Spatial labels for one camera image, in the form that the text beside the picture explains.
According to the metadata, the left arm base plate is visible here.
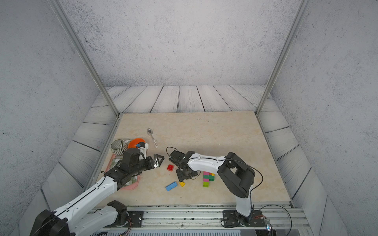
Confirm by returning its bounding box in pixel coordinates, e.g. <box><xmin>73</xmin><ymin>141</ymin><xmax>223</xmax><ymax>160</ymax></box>
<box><xmin>115</xmin><ymin>211</ymin><xmax>144</xmax><ymax>228</ymax></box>

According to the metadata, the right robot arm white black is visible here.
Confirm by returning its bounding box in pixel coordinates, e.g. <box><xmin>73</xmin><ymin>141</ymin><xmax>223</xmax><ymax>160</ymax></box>
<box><xmin>169</xmin><ymin>150</ymin><xmax>256</xmax><ymax>226</ymax></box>

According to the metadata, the pink tray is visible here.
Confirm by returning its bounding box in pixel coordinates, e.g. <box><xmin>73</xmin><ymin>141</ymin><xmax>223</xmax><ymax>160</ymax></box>
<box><xmin>104</xmin><ymin>148</ymin><xmax>142</xmax><ymax>190</ymax></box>

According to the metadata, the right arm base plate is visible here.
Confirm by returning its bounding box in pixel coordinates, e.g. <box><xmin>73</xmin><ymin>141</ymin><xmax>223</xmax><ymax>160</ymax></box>
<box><xmin>220</xmin><ymin>210</ymin><xmax>266</xmax><ymax>228</ymax></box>

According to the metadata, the red lego brick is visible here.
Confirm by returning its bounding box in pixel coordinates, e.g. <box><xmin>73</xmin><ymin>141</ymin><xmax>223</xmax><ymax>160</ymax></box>
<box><xmin>167</xmin><ymin>164</ymin><xmax>174</xmax><ymax>172</ymax></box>

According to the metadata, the left frame post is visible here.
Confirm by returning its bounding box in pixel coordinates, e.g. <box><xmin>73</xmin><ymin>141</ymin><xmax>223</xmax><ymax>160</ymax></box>
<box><xmin>48</xmin><ymin>0</ymin><xmax>120</xmax><ymax>118</ymax></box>

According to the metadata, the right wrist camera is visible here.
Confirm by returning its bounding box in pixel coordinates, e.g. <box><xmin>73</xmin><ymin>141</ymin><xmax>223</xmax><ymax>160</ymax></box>
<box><xmin>169</xmin><ymin>150</ymin><xmax>188</xmax><ymax>168</ymax></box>

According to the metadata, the orange plastic bowl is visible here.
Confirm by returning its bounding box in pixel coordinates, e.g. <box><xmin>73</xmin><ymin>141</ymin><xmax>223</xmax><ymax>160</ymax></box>
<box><xmin>128</xmin><ymin>138</ymin><xmax>146</xmax><ymax>149</ymax></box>

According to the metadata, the frame post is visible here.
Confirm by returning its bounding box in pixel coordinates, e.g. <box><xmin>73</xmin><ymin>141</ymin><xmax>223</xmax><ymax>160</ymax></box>
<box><xmin>48</xmin><ymin>0</ymin><xmax>120</xmax><ymax>118</ymax></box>
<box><xmin>255</xmin><ymin>0</ymin><xmax>312</xmax><ymax>117</ymax></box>

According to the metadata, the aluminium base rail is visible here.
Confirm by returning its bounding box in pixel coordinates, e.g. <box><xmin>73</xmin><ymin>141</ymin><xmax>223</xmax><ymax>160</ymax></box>
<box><xmin>79</xmin><ymin>201</ymin><xmax>314</xmax><ymax>236</ymax></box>

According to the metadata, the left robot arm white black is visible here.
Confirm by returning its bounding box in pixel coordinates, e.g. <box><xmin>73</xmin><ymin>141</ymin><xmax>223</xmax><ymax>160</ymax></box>
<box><xmin>30</xmin><ymin>148</ymin><xmax>164</xmax><ymax>236</ymax></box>

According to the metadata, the long blue lego brick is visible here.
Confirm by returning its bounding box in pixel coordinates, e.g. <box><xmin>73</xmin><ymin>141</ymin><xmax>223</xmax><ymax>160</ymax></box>
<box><xmin>165</xmin><ymin>182</ymin><xmax>178</xmax><ymax>191</ymax></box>

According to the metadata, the grey ribbed cup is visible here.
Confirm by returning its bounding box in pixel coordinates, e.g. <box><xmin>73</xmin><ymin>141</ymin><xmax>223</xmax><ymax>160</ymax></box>
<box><xmin>110</xmin><ymin>139</ymin><xmax>129</xmax><ymax>156</ymax></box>

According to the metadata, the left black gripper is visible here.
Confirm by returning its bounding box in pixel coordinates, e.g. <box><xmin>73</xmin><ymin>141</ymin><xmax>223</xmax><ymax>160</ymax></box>
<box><xmin>130</xmin><ymin>153</ymin><xmax>165</xmax><ymax>177</ymax></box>

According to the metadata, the right frame post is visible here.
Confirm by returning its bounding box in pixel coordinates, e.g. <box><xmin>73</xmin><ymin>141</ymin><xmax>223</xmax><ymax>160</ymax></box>
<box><xmin>255</xmin><ymin>0</ymin><xmax>312</xmax><ymax>117</ymax></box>

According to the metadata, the dark green lego brick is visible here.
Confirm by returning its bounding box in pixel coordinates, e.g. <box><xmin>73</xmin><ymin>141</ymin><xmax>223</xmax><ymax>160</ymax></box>
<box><xmin>203</xmin><ymin>176</ymin><xmax>215</xmax><ymax>181</ymax></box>

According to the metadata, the metal spoon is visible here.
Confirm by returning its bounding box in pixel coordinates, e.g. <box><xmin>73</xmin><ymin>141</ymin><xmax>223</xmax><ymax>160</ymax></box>
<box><xmin>147</xmin><ymin>128</ymin><xmax>158</xmax><ymax>148</ymax></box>

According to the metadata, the green checkered cloth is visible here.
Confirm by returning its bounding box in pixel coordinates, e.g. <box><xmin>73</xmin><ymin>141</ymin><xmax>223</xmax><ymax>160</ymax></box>
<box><xmin>108</xmin><ymin>157</ymin><xmax>138</xmax><ymax>186</ymax></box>

